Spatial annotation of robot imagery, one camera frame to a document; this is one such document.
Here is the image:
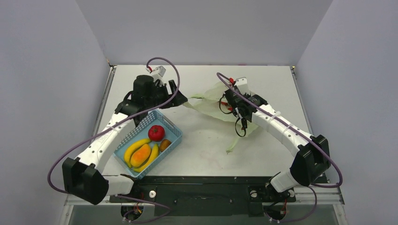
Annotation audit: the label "light blue perforated basket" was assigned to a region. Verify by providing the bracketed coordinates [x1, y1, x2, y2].
[113, 110, 183, 179]

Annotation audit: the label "light green plastic bag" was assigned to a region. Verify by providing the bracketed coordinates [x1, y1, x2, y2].
[183, 82, 259, 154]

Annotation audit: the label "red fake tomato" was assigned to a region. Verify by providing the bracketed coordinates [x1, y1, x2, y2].
[148, 125, 165, 142]

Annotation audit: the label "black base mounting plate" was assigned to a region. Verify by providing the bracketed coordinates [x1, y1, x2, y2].
[104, 176, 302, 219]

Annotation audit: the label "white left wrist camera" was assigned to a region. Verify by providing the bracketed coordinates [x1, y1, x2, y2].
[150, 66, 166, 87]

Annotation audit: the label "brown fake kiwi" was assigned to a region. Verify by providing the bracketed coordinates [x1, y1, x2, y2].
[159, 139, 171, 152]

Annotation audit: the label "yellow fake banana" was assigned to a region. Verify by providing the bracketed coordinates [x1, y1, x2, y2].
[133, 144, 160, 173]
[123, 138, 151, 168]

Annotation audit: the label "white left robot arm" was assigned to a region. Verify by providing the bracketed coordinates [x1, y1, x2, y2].
[62, 74, 188, 205]

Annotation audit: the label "orange fake mango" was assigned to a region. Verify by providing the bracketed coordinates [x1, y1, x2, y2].
[129, 144, 152, 168]

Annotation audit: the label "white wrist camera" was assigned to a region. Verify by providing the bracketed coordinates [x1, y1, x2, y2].
[234, 77, 251, 96]
[150, 66, 166, 87]

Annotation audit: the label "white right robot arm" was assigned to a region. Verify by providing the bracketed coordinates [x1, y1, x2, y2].
[224, 88, 331, 200]

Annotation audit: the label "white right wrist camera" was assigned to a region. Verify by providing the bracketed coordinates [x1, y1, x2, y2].
[234, 77, 251, 96]

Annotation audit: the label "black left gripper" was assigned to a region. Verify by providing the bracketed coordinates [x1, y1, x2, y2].
[145, 80, 187, 109]

